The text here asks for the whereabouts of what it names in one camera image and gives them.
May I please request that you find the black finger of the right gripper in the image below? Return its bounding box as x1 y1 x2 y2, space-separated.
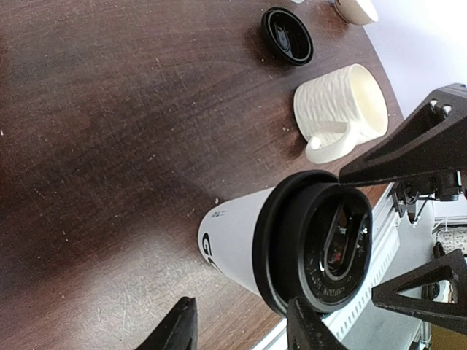
339 83 466 186
371 249 467 335

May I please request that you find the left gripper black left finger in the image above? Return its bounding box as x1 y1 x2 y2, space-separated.
136 297 198 350

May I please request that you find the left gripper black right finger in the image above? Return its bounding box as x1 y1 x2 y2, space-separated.
286 297 343 350

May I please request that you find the black coffee cup lid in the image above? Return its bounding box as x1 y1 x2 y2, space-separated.
252 170 374 317

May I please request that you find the white paper coffee cup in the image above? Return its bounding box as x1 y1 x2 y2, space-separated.
198 188 273 295

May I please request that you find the white ceramic mug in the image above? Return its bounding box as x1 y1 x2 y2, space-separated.
293 63 388 164

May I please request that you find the small white ceramic bowl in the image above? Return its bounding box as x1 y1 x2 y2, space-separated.
334 0 379 26

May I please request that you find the black lid on table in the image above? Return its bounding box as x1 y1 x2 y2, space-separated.
260 7 314 66

